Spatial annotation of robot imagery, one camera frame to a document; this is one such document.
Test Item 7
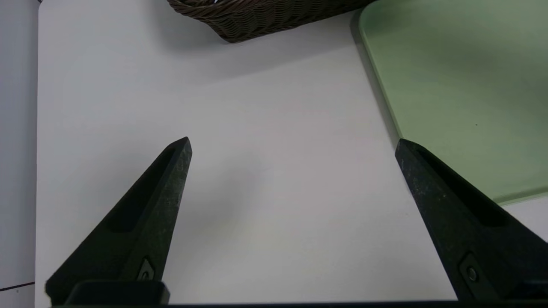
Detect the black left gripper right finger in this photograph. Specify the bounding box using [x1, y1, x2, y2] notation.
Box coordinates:
[394, 138, 548, 302]

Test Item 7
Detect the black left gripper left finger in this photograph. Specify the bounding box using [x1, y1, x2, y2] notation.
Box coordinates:
[45, 136, 193, 302]

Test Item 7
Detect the dark brown wicker basket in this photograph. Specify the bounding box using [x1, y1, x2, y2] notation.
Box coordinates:
[166, 0, 377, 43]

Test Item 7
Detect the light green plastic tray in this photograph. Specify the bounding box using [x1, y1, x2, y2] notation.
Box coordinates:
[358, 0, 548, 206]

